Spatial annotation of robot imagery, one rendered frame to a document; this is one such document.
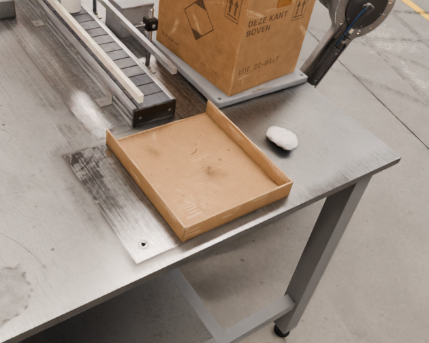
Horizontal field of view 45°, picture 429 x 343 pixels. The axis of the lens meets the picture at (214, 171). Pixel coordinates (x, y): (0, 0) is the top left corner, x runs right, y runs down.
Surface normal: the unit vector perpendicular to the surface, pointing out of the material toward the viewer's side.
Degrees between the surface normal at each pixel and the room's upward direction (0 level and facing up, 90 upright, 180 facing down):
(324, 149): 0
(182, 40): 90
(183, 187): 0
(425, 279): 0
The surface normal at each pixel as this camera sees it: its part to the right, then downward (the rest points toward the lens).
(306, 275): -0.81, 0.30
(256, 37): 0.65, 0.59
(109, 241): 0.15, -0.72
